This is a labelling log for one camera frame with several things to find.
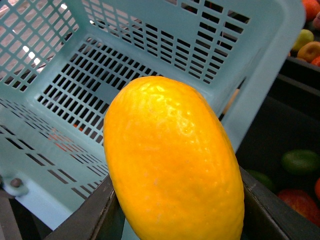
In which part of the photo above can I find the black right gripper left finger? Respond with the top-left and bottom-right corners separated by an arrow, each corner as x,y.
46,176 -> 125,240

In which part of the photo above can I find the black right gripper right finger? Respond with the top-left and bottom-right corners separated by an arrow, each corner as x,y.
240,168 -> 320,240

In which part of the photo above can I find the yellow lemon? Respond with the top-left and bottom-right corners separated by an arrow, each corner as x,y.
103,76 -> 245,240

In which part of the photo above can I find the light blue basket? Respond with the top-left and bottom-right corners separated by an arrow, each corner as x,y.
0,0 -> 305,230

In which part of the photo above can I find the black near fruit shelf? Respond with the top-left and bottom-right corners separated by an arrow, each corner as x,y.
234,56 -> 320,226

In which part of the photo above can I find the red yellow apple centre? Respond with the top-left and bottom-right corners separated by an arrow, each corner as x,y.
277,189 -> 320,227

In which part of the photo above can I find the green lime centre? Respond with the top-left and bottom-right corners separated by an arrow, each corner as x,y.
280,149 -> 320,176

